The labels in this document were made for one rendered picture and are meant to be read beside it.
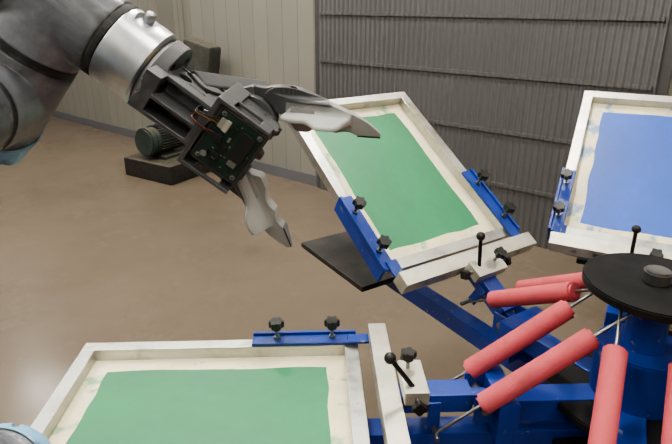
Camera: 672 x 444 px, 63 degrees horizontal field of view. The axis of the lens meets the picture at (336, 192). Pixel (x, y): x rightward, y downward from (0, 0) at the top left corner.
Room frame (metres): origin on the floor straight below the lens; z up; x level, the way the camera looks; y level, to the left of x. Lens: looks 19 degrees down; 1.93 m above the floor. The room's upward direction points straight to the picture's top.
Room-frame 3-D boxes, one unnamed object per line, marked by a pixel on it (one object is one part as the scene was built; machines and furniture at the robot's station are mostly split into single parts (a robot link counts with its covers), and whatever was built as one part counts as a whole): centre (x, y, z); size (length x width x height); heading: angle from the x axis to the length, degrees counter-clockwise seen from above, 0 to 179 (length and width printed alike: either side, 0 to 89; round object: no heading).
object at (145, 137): (6.26, 1.90, 0.76); 0.91 x 0.90 x 1.53; 141
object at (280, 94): (0.51, 0.05, 1.83); 0.09 x 0.02 x 0.05; 85
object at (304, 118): (0.49, 0.01, 1.82); 0.09 x 0.06 x 0.03; 85
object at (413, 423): (1.09, -0.11, 0.90); 1.24 x 0.06 x 0.06; 92
